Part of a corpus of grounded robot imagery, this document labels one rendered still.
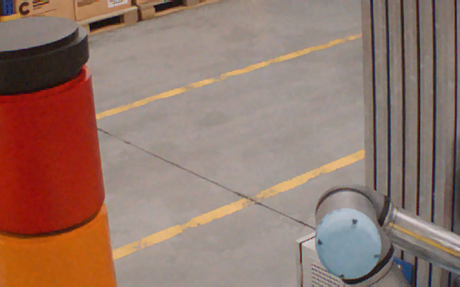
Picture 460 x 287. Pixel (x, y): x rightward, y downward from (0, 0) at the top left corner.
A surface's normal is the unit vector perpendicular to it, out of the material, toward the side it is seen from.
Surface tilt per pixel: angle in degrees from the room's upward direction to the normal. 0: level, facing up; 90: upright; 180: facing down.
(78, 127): 90
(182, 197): 0
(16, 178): 90
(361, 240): 85
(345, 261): 83
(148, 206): 0
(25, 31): 0
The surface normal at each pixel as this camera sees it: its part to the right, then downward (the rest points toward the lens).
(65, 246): 0.47, 0.30
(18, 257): -0.29, 0.37
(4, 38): -0.06, -0.93
